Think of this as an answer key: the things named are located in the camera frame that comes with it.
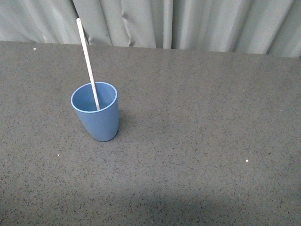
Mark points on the white chopstick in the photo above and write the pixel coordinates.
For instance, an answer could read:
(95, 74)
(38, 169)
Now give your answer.
(87, 59)

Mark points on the blue plastic cup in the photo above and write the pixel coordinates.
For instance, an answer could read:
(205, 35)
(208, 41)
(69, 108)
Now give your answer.
(101, 124)

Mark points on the grey pleated curtain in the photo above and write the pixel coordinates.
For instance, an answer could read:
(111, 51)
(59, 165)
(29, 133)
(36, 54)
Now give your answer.
(245, 26)

